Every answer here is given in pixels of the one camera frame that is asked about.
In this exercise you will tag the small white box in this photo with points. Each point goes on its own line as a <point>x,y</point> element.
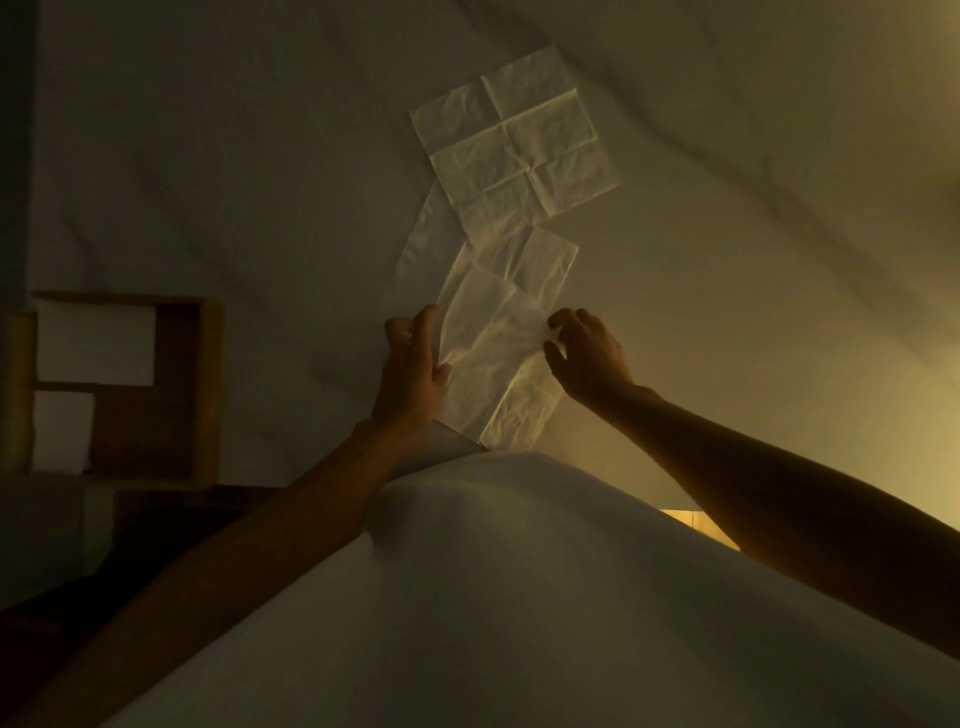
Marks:
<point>61,431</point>

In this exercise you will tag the yellow cardboard box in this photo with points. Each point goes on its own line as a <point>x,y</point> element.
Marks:
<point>701,527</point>

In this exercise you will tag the person's white shirt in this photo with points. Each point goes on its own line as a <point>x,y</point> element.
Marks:
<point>525,615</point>

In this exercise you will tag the thin translucent tissue sheet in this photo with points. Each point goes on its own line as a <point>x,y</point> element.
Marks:
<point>421,247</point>

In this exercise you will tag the person's right forearm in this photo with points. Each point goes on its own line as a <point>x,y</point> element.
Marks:
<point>787,502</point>

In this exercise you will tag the large white box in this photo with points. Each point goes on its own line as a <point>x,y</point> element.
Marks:
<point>94,341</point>

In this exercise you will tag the person's left hand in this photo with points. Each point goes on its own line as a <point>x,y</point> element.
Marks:
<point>409,386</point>

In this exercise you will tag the wooden shelf unit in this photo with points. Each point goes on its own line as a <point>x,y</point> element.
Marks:
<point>184,390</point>

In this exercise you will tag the person's right thumb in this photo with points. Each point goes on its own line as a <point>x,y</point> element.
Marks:
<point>555,366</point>

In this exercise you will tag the unfolded creased white paper napkin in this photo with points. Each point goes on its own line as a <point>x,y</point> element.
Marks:
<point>517,142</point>

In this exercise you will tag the person's right hand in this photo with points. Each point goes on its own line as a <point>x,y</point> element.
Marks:
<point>596,364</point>

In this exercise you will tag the person's left thumb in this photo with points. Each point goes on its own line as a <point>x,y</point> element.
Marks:
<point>433,337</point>

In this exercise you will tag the person's left forearm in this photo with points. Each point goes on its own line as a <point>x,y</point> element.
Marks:
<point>202,577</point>

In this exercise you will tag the half-folded white paper napkin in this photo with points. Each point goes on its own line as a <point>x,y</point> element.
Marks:
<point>499,341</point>

